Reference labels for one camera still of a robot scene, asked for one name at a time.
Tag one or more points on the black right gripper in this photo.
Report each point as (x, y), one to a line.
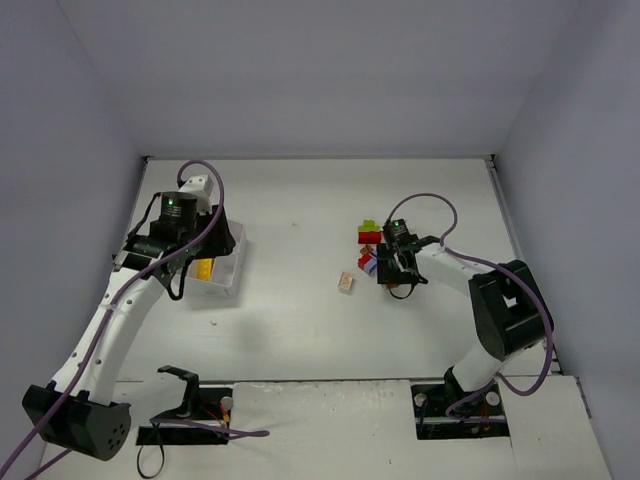
(393, 267)

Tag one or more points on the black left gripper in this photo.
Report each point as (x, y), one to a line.
(218, 235)

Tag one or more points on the purple lego brick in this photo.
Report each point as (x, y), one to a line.
(370, 267)

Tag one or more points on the yellow long lego plate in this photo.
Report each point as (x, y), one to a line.
(204, 269)

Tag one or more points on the small red lego brick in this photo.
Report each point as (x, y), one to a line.
(364, 260)

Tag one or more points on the brown lego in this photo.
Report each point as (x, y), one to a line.
(368, 250)

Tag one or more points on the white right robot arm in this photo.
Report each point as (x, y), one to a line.
(508, 312)

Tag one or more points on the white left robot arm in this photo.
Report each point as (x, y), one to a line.
(76, 410)

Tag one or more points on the white divided sorting container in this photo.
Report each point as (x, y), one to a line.
(226, 272)

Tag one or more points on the red long lego brick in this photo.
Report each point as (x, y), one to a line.
(370, 237)

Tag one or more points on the green stepped lego brick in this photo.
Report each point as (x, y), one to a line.
(369, 226)

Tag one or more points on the tan printed lego brick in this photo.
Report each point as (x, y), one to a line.
(346, 282)

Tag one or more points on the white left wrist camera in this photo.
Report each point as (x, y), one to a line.
(201, 186)

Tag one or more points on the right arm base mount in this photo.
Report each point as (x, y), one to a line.
(481, 417)

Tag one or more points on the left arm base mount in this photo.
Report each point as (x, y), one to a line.
(202, 418)

